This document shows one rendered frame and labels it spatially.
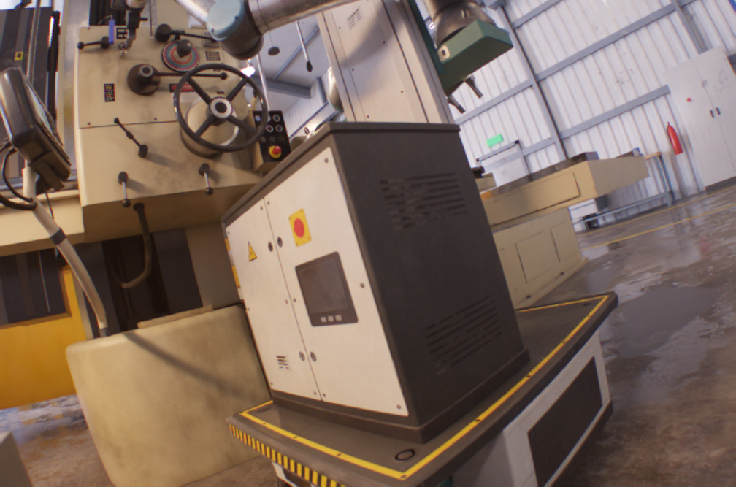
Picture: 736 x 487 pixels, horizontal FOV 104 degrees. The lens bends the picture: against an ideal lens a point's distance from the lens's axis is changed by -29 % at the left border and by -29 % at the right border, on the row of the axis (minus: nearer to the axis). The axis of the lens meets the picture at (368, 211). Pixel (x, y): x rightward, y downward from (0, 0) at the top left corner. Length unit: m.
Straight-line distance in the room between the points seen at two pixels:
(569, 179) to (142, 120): 1.51
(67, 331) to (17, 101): 3.00
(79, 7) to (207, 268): 1.85
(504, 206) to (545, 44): 7.66
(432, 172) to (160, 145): 1.17
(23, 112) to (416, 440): 1.06
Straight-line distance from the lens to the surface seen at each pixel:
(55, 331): 3.92
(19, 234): 1.84
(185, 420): 1.58
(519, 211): 1.27
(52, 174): 1.19
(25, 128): 1.05
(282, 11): 1.07
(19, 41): 2.76
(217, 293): 2.24
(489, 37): 1.11
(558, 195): 1.21
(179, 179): 1.62
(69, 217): 1.83
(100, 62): 1.82
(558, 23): 8.83
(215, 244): 2.28
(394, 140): 0.71
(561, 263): 3.63
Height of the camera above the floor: 0.61
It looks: 7 degrees up
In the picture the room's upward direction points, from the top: 16 degrees counter-clockwise
